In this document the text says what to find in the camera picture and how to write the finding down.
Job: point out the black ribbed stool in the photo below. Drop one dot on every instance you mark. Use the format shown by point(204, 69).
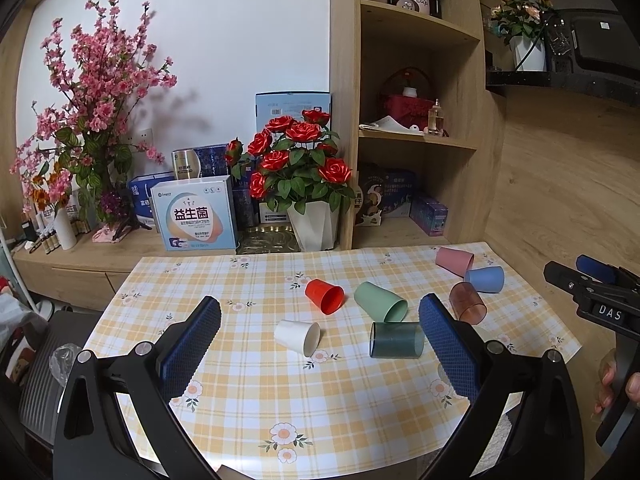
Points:
point(42, 400)

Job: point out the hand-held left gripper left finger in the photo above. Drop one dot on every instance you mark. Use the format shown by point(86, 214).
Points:
point(192, 345)

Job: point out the dark teal transparent cup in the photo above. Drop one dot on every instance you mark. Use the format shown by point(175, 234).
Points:
point(397, 340)

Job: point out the red rose plant white pot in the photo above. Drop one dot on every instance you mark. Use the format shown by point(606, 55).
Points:
point(300, 170)

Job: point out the red plastic cup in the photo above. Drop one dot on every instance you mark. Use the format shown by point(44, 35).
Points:
point(325, 296)

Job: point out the purple box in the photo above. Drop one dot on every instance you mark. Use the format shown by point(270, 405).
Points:
point(430, 215)

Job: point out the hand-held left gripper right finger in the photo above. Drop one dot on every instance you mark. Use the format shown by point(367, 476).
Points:
point(447, 345)

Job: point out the white wall socket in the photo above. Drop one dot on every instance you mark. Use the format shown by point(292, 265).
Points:
point(145, 137)

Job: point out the clear plastic bag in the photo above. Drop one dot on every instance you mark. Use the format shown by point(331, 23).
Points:
point(64, 362)

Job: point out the blue and white box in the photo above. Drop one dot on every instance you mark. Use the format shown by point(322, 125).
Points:
point(142, 200)

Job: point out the pink blossom artificial plant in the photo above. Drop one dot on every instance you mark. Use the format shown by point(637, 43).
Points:
point(95, 90)

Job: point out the glass perfume bottle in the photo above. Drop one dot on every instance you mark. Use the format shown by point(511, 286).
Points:
point(436, 120)

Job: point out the brown transparent cup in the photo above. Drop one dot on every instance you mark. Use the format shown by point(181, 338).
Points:
point(467, 302)

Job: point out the low wooden cabinet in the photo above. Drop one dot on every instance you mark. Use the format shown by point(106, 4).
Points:
point(75, 270)

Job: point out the row of small brown bottles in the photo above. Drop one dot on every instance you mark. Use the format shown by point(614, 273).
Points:
point(45, 241)

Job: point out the dark blue snack box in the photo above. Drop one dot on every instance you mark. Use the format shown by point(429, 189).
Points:
point(385, 195)

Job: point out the dark blue patterned box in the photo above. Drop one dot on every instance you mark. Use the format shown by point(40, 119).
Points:
point(212, 160)

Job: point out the tall dark blue box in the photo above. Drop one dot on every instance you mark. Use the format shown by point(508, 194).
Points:
point(245, 207)

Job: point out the peach rose plant white pot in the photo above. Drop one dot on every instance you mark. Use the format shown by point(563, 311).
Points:
point(525, 25)

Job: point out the dark gold patterned tray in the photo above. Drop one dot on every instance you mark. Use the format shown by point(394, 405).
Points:
point(265, 241)

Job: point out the person's right hand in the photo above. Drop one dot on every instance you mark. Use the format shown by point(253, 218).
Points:
point(606, 385)

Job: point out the white plastic cup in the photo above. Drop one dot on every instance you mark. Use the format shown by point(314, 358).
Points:
point(295, 336)

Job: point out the white folded cloth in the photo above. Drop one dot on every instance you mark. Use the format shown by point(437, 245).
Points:
point(387, 125)

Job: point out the white box pastel label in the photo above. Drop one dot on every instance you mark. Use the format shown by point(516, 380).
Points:
point(195, 215)

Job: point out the light blue flat box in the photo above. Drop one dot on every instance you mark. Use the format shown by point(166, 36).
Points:
point(285, 105)

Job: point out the pink plastic cup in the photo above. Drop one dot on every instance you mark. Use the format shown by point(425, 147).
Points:
point(452, 261)

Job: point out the white vase orange flowers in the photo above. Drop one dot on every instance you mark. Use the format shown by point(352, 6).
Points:
point(65, 230)

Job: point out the wooden shelf unit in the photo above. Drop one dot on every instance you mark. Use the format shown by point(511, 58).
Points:
point(345, 110)

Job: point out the yellow checked floral tablecloth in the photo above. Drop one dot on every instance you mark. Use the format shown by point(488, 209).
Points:
point(300, 400)

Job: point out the small white box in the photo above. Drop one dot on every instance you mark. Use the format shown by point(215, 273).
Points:
point(272, 214)

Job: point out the black appliance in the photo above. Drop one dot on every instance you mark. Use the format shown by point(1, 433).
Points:
point(600, 45)

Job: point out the light blue plastic cup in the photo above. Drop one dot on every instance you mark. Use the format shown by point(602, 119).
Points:
point(484, 279)

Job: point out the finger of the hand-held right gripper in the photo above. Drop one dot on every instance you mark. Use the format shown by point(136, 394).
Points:
point(565, 277)
point(595, 267)

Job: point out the light green plastic cup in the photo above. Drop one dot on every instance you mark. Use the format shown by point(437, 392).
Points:
point(377, 299)

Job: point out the red gift basket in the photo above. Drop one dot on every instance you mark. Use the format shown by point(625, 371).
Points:
point(407, 107)

